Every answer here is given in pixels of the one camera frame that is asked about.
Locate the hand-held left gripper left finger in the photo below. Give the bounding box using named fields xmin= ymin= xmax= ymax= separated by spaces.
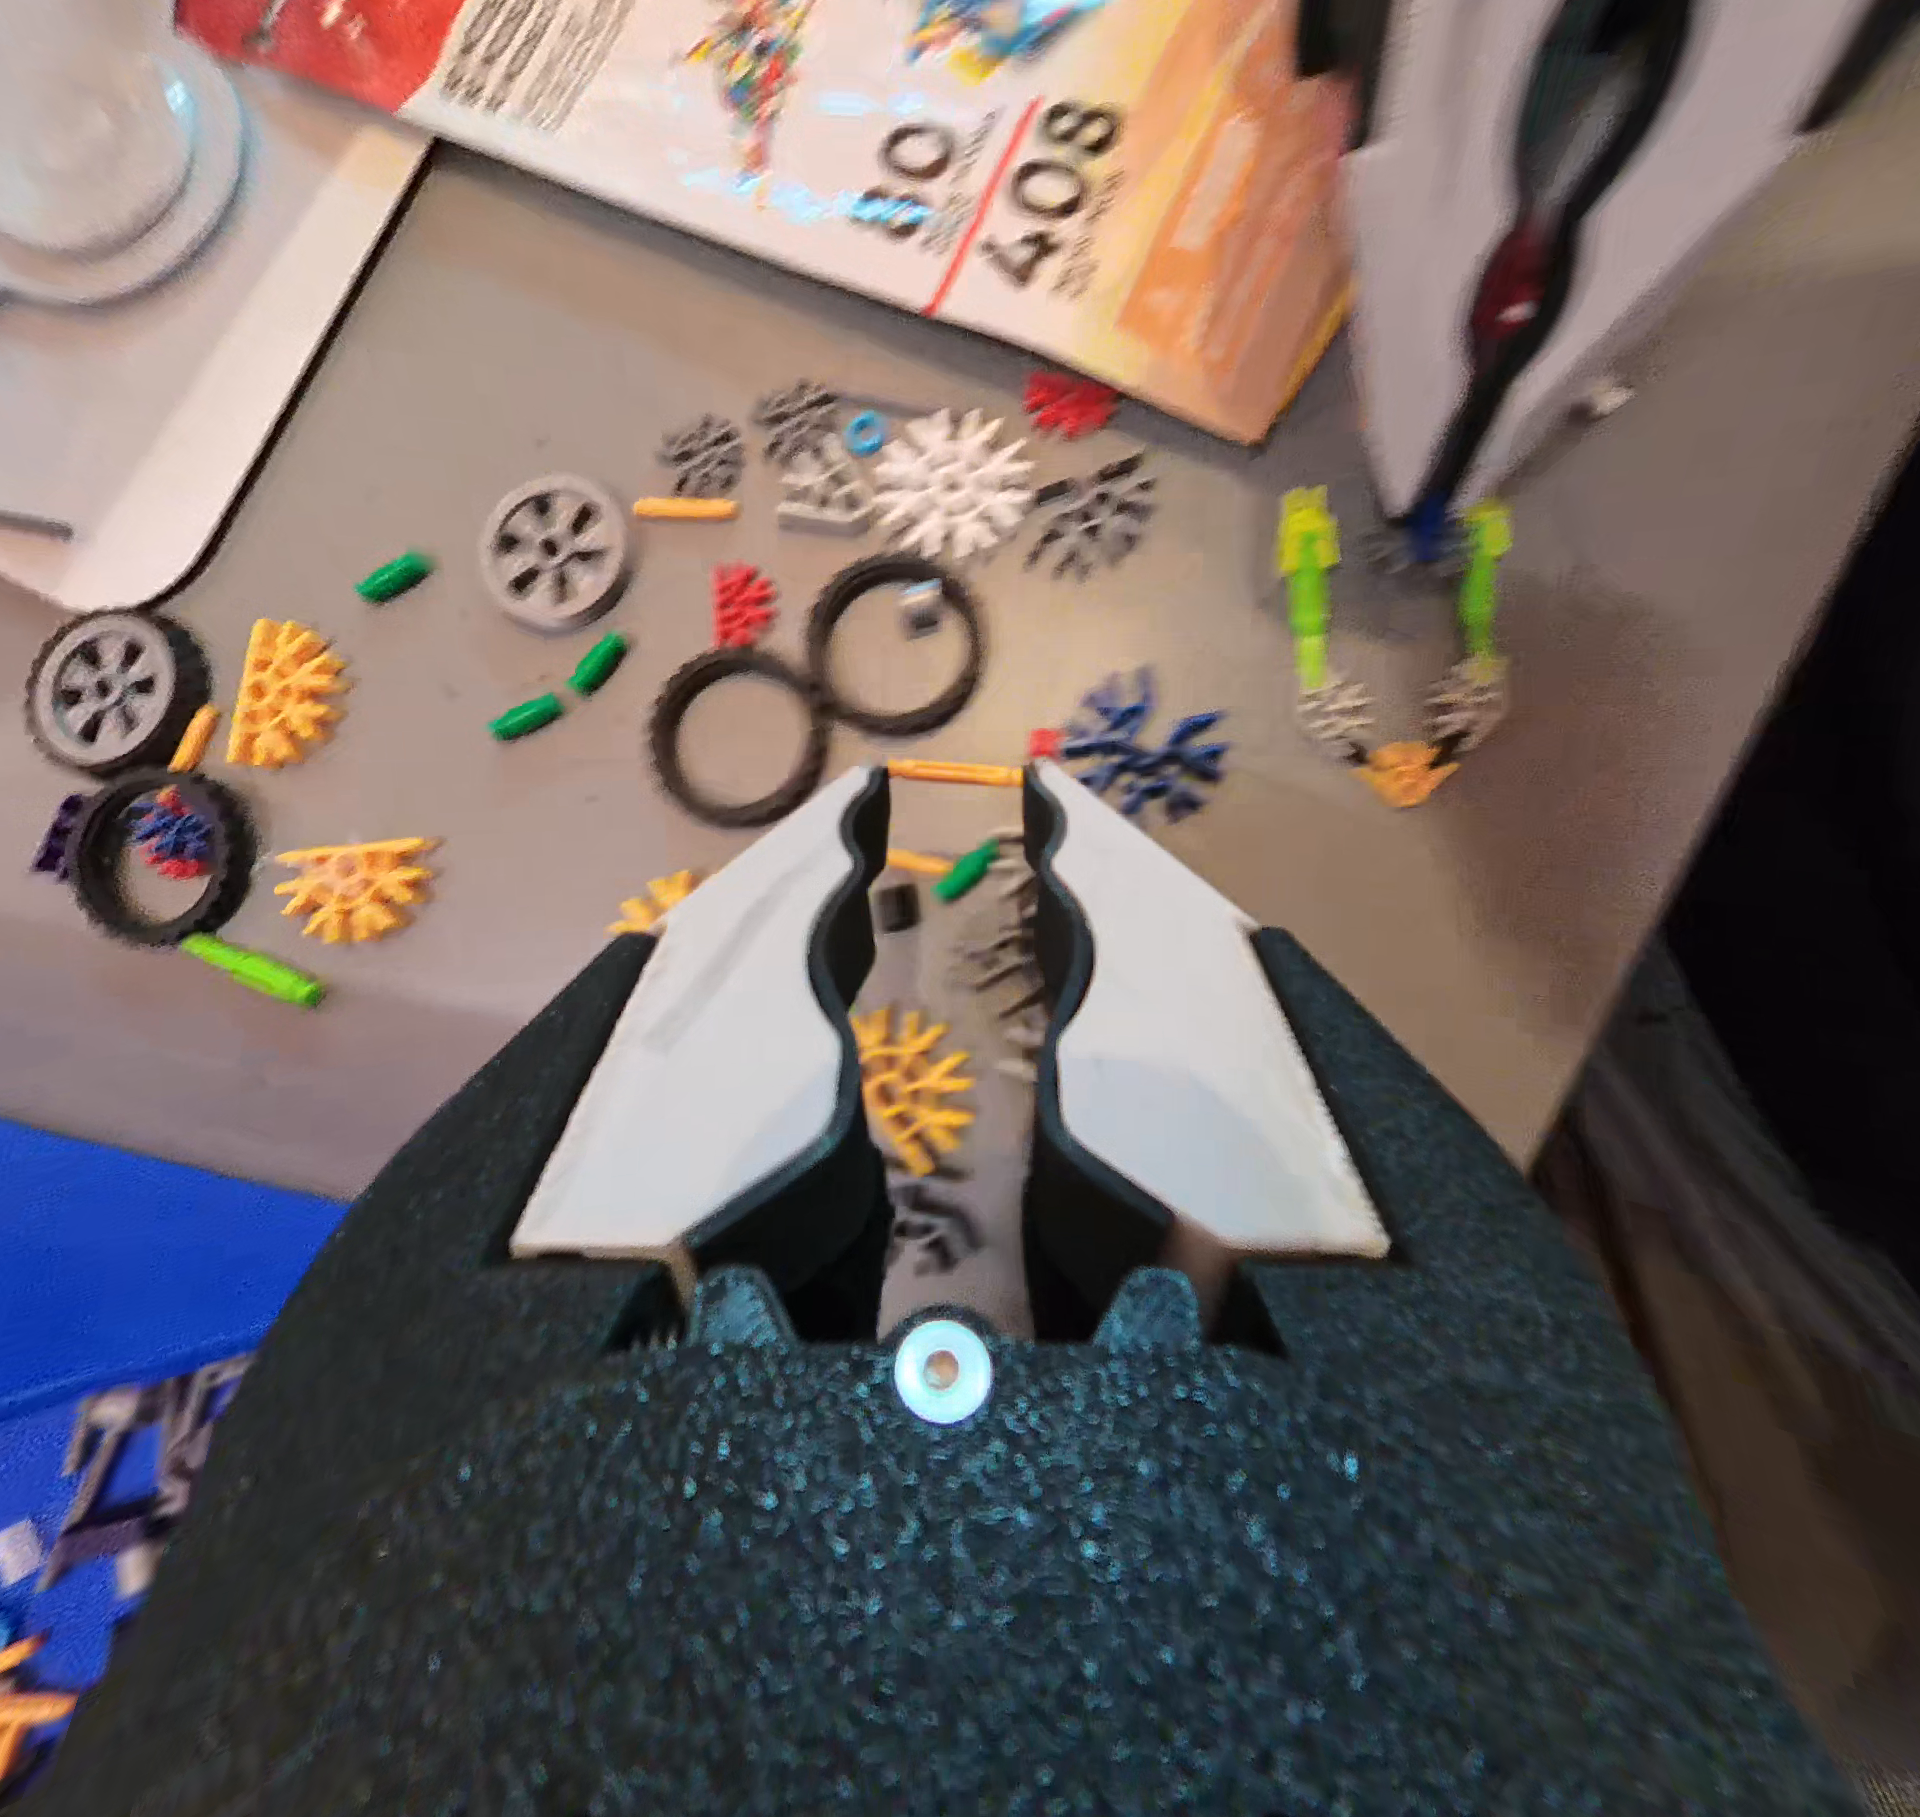
xmin=512 ymin=762 xmax=896 ymax=1263

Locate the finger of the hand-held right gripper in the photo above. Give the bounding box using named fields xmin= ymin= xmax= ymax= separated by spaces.
xmin=1341 ymin=0 xmax=1566 ymax=521
xmin=1459 ymin=0 xmax=1920 ymax=500

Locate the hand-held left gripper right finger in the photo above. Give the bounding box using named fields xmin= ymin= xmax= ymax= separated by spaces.
xmin=1022 ymin=762 xmax=1388 ymax=1263

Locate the blue plastic bin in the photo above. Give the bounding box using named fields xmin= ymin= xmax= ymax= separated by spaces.
xmin=0 ymin=1115 xmax=354 ymax=1817

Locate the pile of toy pieces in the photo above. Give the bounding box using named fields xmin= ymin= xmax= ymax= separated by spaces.
xmin=0 ymin=1359 xmax=250 ymax=1773

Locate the red connector with white rod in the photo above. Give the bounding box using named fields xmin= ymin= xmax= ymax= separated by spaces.
xmin=1476 ymin=232 xmax=1634 ymax=421

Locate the dark grey connector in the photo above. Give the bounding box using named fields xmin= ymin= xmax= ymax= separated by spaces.
xmin=960 ymin=916 xmax=1057 ymax=1085
xmin=886 ymin=1179 xmax=985 ymax=1272

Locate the black tyre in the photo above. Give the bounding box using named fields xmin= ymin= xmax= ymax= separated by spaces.
xmin=804 ymin=557 xmax=987 ymax=733
xmin=650 ymin=645 xmax=834 ymax=827
xmin=70 ymin=771 xmax=259 ymax=949

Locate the lime green rod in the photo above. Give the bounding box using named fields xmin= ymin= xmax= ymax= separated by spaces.
xmin=184 ymin=933 xmax=327 ymax=1009

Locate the large black connector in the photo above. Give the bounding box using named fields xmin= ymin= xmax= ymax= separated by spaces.
xmin=1027 ymin=453 xmax=1161 ymax=582

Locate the grey wheel hub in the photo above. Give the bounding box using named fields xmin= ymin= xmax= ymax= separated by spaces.
xmin=481 ymin=475 xmax=633 ymax=632

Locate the white snowflake connector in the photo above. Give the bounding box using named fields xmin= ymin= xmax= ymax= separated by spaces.
xmin=869 ymin=409 xmax=1040 ymax=563

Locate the blue snowflake connector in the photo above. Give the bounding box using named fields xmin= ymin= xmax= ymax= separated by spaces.
xmin=127 ymin=797 xmax=218 ymax=875

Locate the light grey fan connector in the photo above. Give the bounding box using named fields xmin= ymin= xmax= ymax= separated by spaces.
xmin=777 ymin=444 xmax=872 ymax=535

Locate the grey wheel with tyre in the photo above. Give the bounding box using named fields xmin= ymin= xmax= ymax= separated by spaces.
xmin=27 ymin=610 xmax=213 ymax=776

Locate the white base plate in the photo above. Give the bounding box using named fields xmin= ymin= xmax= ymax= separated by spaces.
xmin=0 ymin=0 xmax=436 ymax=610

